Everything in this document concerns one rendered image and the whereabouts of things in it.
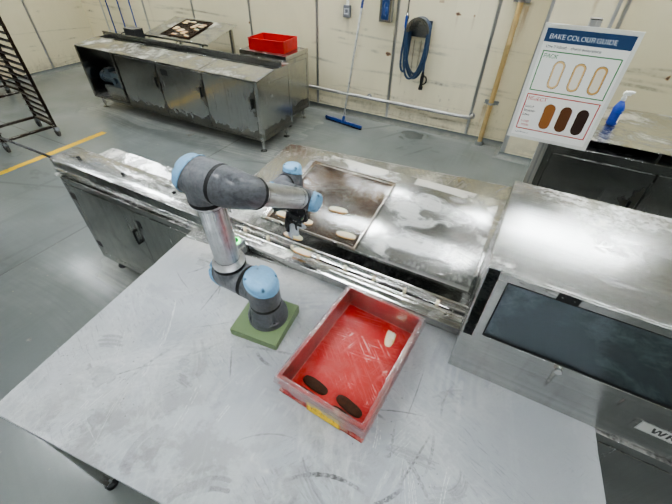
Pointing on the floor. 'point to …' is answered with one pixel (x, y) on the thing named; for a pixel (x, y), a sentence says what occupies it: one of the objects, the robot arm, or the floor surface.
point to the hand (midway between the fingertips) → (293, 233)
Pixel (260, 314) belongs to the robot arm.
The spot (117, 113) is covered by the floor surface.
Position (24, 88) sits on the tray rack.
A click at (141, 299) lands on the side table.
